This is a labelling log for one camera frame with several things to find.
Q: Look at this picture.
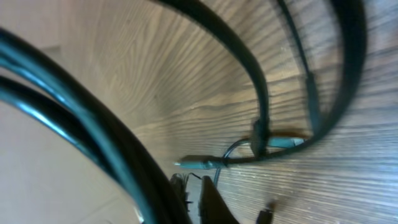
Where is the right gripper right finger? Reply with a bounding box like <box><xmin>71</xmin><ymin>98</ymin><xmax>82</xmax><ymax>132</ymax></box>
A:
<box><xmin>198</xmin><ymin>175</ymin><xmax>239</xmax><ymax>224</ymax></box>

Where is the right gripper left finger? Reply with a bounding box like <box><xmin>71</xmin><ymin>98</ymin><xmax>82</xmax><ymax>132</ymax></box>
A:
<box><xmin>170</xmin><ymin>173</ymin><xmax>190</xmax><ymax>213</ymax></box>

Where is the braided black USB cable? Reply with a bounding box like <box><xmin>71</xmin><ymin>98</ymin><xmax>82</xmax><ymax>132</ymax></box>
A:
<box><xmin>173</xmin><ymin>0</ymin><xmax>323</xmax><ymax>224</ymax></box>

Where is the smooth black USB cable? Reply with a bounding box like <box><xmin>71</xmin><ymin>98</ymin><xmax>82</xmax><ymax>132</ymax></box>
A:
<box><xmin>0</xmin><ymin>0</ymin><xmax>368</xmax><ymax>224</ymax></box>

